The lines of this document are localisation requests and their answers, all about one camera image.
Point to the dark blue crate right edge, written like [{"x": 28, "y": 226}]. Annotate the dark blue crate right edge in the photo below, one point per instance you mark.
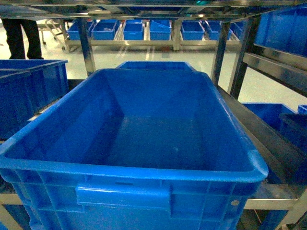
[{"x": 294, "y": 128}]

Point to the stainless steel shelf rack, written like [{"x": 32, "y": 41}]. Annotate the stainless steel shelf rack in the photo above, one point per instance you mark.
[{"x": 281, "y": 157}]

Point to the large blue plastic crate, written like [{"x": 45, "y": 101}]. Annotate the large blue plastic crate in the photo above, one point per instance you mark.
[{"x": 132, "y": 149}]

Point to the person legs in black trousers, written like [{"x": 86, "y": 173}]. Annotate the person legs in black trousers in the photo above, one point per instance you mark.
[{"x": 15, "y": 39}]

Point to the blue crate upper right shelf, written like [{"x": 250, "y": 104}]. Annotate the blue crate upper right shelf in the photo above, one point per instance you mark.
[{"x": 284, "y": 30}]

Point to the far low steel rack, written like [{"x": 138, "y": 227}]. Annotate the far low steel rack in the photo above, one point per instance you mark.
[{"x": 176, "y": 41}]

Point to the blue crate lower right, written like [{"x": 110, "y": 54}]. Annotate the blue crate lower right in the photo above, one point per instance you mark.
[{"x": 269, "y": 112}]

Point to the blue crate left of shelf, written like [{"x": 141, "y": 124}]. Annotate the blue crate left of shelf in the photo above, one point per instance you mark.
[{"x": 27, "y": 86}]

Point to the blue crate behind large crate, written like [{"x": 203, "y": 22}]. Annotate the blue crate behind large crate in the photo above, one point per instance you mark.
[{"x": 156, "y": 65}]

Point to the blue bin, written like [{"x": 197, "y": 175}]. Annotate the blue bin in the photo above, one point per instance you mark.
[
  {"x": 73, "y": 31},
  {"x": 192, "y": 30},
  {"x": 133, "y": 30},
  {"x": 213, "y": 29},
  {"x": 160, "y": 30},
  {"x": 105, "y": 29}
]

